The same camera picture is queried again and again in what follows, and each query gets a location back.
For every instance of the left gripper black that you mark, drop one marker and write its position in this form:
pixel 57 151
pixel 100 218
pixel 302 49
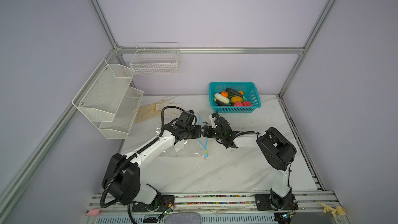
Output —
pixel 197 132

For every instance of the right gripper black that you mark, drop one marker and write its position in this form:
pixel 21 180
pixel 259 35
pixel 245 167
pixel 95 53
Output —
pixel 207 130

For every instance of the clear zip top bag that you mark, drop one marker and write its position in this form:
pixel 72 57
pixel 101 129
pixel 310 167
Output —
pixel 184 148

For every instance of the teal plastic basket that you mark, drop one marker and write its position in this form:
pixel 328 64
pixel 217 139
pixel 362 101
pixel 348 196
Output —
pixel 250 94

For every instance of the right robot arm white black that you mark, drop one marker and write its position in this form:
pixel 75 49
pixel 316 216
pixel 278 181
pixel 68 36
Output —
pixel 278 151

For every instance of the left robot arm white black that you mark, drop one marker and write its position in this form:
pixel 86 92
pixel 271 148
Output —
pixel 122 180

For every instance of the yellow toy mango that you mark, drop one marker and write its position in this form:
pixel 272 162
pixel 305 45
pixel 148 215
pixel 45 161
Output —
pixel 236 99

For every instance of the white mesh lower shelf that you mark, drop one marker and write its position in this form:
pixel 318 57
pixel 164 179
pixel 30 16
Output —
pixel 120 127

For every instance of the white mesh shelf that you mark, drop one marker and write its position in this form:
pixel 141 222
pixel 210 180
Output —
pixel 120 127
pixel 101 96

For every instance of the white mesh upper shelf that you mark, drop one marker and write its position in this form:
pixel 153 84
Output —
pixel 101 96

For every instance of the grey cloth pad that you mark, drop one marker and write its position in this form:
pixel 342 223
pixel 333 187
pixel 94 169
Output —
pixel 183 218

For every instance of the pink eraser block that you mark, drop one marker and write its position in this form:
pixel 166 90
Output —
pixel 93 212

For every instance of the yellow plastic clip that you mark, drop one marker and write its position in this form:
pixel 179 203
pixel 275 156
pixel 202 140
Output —
pixel 335 211

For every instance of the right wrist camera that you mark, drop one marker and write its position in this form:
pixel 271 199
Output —
pixel 214 120

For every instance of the white wire wall basket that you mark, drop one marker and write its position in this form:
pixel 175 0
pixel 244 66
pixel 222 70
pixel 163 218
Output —
pixel 156 58

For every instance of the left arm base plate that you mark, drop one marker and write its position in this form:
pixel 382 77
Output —
pixel 159 204

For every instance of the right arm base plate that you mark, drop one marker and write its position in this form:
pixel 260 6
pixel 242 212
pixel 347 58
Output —
pixel 273 202

